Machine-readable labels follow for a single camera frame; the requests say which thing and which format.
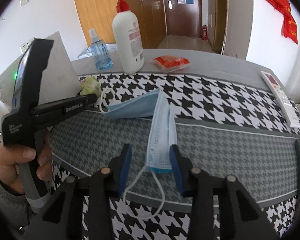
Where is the red snack packet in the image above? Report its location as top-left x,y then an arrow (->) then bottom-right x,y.
152,55 -> 190,73

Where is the red fire extinguisher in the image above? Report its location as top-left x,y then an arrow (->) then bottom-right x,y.
201,25 -> 208,41

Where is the dark red entry door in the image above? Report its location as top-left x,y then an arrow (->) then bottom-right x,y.
164,0 -> 202,37

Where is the white wall switch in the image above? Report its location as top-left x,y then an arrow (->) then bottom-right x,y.
20,0 -> 30,6

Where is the side doorway frame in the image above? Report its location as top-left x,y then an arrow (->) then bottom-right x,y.
213,0 -> 229,54

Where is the person's left hand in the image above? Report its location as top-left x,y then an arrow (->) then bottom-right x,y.
0,129 -> 53,195

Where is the white pump bottle red cap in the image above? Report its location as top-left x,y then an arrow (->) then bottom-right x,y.
112,0 -> 145,74

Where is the blue surgical mask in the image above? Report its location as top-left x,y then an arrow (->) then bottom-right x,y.
97,87 -> 178,221

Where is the white styrofoam box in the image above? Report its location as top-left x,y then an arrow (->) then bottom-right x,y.
0,33 -> 91,113

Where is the green floral cloth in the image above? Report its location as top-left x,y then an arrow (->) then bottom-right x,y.
80,76 -> 102,96

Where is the white wall socket pair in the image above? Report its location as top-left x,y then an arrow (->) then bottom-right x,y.
19,37 -> 35,53

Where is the blue spray bottle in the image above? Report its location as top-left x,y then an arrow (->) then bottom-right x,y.
89,28 -> 113,70

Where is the white remote control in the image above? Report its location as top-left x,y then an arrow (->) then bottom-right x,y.
260,71 -> 300,128

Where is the wooden wardrobe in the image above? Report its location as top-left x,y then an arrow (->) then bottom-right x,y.
74,0 -> 166,49

